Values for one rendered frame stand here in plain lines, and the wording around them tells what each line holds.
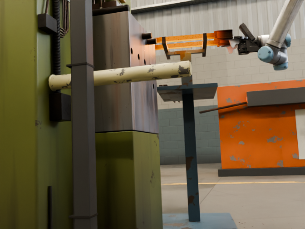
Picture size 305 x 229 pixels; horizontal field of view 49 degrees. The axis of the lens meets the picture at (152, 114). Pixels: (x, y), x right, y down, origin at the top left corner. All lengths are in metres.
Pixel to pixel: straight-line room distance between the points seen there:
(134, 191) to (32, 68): 0.53
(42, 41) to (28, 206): 0.50
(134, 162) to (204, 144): 7.71
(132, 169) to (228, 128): 3.65
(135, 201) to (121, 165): 0.14
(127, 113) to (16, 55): 0.41
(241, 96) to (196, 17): 5.04
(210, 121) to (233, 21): 2.68
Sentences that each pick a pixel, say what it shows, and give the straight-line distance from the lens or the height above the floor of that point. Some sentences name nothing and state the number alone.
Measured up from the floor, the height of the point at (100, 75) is 0.62.
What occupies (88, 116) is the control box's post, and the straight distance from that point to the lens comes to 0.79.
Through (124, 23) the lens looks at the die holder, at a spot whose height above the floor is 0.87.
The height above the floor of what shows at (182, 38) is 0.96.
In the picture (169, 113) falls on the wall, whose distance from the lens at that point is 9.09.
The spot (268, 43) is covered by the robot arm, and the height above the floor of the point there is 0.90.
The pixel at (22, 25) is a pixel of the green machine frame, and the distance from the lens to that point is 1.14.
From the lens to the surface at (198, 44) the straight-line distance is 1.90.
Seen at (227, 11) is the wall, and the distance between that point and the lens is 9.52.
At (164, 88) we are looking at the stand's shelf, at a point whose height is 0.70.
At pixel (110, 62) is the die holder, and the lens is 1.28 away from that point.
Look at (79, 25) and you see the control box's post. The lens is 0.84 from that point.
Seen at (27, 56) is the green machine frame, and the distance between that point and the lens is 1.09.
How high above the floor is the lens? 0.39
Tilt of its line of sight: 6 degrees up
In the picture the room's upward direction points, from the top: 2 degrees counter-clockwise
